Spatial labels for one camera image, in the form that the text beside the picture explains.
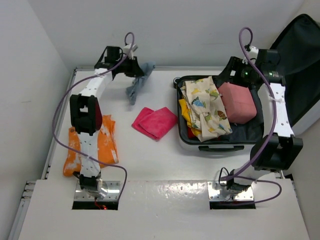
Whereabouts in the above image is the pink cosmetic case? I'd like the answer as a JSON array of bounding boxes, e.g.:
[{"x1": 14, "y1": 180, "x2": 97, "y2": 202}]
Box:
[{"x1": 218, "y1": 82, "x2": 257, "y2": 124}]

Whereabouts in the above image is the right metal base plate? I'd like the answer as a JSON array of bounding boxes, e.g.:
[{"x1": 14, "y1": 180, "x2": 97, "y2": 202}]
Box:
[{"x1": 207, "y1": 180, "x2": 255, "y2": 202}]

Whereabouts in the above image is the metal base plate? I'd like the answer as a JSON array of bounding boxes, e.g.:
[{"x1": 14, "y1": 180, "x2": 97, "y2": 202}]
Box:
[
  {"x1": 73, "y1": 181, "x2": 121, "y2": 202},
  {"x1": 207, "y1": 180, "x2": 255, "y2": 202}
]

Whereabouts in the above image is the red patterned cloth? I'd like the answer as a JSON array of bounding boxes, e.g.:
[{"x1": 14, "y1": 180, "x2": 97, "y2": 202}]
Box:
[{"x1": 187, "y1": 127, "x2": 226, "y2": 142}]

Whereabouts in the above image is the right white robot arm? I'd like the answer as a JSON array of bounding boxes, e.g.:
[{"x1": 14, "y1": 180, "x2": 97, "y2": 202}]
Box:
[{"x1": 222, "y1": 49, "x2": 303, "y2": 194}]

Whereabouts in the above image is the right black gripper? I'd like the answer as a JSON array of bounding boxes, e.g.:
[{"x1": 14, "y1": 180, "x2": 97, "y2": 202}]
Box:
[{"x1": 217, "y1": 56, "x2": 260, "y2": 88}]

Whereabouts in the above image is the grey blue garment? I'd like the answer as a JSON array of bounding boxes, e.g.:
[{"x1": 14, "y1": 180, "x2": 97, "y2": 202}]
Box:
[{"x1": 125, "y1": 61, "x2": 156, "y2": 106}]

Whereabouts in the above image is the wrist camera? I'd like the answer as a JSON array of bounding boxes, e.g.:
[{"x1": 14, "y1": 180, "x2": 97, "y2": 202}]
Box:
[
  {"x1": 244, "y1": 45, "x2": 259, "y2": 61},
  {"x1": 122, "y1": 43, "x2": 138, "y2": 59}
]

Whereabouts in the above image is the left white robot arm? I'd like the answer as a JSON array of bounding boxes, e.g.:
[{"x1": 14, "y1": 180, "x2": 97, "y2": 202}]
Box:
[{"x1": 69, "y1": 43, "x2": 144, "y2": 193}]

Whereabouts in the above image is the yellow garment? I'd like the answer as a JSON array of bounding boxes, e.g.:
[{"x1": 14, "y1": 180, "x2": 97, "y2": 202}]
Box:
[{"x1": 178, "y1": 99, "x2": 202, "y2": 139}]

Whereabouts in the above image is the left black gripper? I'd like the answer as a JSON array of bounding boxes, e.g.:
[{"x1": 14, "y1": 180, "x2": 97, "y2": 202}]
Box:
[{"x1": 115, "y1": 55, "x2": 144, "y2": 78}]

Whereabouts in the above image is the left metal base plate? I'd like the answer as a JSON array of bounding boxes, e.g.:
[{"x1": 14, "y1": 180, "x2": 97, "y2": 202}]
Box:
[{"x1": 73, "y1": 181, "x2": 121, "y2": 202}]

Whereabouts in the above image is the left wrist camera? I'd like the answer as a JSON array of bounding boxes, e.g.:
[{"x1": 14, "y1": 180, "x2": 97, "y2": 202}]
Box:
[{"x1": 122, "y1": 43, "x2": 138, "y2": 59}]

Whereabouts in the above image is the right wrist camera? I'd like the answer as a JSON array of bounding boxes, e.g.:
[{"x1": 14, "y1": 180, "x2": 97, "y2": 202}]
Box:
[{"x1": 244, "y1": 45, "x2": 259, "y2": 61}]

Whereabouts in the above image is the pink towel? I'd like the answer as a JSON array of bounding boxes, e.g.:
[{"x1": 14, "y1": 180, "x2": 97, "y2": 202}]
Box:
[{"x1": 131, "y1": 107, "x2": 178, "y2": 141}]

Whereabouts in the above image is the white front board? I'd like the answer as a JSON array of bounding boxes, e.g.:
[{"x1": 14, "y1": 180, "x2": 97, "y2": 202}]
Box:
[{"x1": 19, "y1": 179, "x2": 309, "y2": 240}]

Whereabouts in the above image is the white kids suitcase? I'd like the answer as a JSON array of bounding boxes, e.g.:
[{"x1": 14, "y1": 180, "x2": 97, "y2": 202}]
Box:
[{"x1": 178, "y1": 14, "x2": 320, "y2": 152}]

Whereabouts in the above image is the orange tie-dye garment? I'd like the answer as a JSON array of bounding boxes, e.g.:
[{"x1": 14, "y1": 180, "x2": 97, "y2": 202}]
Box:
[{"x1": 63, "y1": 115, "x2": 119, "y2": 177}]

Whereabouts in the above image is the cream dinosaur print garment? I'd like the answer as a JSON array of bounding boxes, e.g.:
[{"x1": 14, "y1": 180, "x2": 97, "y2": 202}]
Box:
[{"x1": 180, "y1": 76, "x2": 233, "y2": 136}]

